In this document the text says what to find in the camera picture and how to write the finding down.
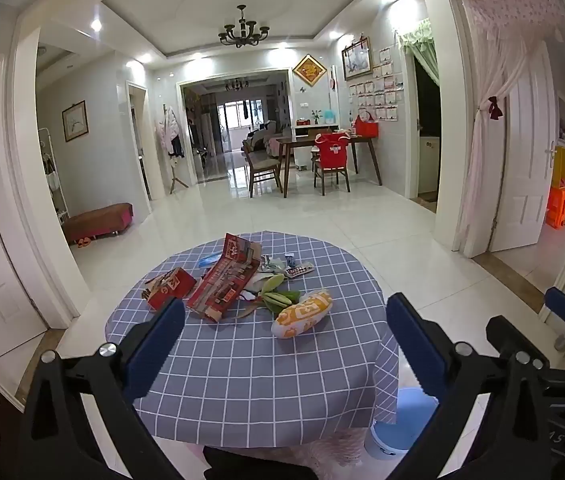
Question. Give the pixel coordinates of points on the small potted plant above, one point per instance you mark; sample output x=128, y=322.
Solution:
x=317, y=117

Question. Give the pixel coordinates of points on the dark wooden dining table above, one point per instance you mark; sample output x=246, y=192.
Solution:
x=297, y=142

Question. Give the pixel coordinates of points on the pink sheer curtain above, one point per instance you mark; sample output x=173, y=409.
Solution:
x=482, y=160

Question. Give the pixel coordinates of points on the red bag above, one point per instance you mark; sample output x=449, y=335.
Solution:
x=366, y=129

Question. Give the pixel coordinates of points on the green plant peel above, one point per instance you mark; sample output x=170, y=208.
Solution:
x=282, y=299

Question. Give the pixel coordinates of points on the yellow plastic item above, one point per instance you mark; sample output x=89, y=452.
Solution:
x=560, y=165

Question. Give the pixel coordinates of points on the wooden chair with grey seat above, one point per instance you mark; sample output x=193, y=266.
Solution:
x=260, y=165

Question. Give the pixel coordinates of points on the light blue plastic basin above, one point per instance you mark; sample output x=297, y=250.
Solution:
x=402, y=425

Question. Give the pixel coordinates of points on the white shelf rack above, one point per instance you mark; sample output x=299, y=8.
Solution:
x=52, y=175

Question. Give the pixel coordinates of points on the white panelled door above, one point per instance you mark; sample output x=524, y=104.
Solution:
x=527, y=170

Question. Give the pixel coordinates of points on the blue wrapper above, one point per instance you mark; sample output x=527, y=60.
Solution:
x=208, y=260

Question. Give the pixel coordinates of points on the green door valance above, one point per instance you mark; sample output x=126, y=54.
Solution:
x=420, y=35

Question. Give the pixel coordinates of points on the wooden coat stand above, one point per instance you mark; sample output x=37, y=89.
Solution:
x=176, y=175

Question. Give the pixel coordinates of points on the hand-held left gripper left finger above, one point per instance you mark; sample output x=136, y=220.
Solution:
x=155, y=347

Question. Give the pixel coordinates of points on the small framed wall picture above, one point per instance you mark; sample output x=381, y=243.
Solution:
x=74, y=121

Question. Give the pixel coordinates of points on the group of paper wall certificates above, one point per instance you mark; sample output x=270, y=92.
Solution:
x=382, y=90

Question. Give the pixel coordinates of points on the light blue small appliance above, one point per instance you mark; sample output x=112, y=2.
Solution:
x=331, y=116

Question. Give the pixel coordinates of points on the dark red bow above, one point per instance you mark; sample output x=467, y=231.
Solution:
x=495, y=108

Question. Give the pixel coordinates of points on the blue checked tablecloth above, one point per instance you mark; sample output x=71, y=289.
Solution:
x=242, y=375

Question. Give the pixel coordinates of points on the large black chandelier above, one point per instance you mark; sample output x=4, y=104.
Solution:
x=242, y=35

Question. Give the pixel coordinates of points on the red shirt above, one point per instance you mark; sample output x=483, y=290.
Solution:
x=332, y=150

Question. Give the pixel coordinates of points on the pink printed cloth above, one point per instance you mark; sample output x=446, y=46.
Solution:
x=322, y=452

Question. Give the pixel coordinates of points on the white washing machine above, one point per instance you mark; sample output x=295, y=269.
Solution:
x=430, y=160

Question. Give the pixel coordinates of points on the red gold diamond wall decoration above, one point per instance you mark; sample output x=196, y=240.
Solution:
x=309, y=69

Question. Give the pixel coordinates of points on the pink white jacket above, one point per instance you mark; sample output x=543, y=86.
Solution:
x=167, y=127

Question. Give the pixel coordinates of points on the grey sofa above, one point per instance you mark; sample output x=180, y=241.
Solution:
x=262, y=135

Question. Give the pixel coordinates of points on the large red carton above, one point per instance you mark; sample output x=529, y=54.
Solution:
x=227, y=280

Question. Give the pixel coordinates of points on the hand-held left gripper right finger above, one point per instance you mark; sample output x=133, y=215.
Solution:
x=415, y=347

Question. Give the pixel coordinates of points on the wide framed wall picture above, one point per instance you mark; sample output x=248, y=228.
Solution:
x=357, y=58

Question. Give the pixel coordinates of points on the yellow white snack bag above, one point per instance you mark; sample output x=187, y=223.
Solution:
x=302, y=312

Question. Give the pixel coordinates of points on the orange plastic stool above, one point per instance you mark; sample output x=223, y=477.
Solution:
x=558, y=207

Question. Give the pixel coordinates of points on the brown padded bench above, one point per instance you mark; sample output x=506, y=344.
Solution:
x=97, y=220

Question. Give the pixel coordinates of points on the white sideboard cabinet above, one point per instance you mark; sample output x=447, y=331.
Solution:
x=302, y=157

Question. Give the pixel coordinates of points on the metal door stopper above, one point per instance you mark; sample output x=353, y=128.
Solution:
x=560, y=342

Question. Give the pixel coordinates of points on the small red carton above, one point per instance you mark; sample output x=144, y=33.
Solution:
x=172, y=285

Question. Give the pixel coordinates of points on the dark cloth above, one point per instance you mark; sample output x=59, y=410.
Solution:
x=257, y=465

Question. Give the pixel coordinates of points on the wooden chair with red shirt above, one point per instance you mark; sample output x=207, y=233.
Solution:
x=330, y=172

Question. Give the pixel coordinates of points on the orange slippers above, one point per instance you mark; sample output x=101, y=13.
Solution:
x=84, y=242

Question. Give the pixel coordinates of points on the small black chandelier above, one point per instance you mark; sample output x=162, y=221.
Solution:
x=236, y=84

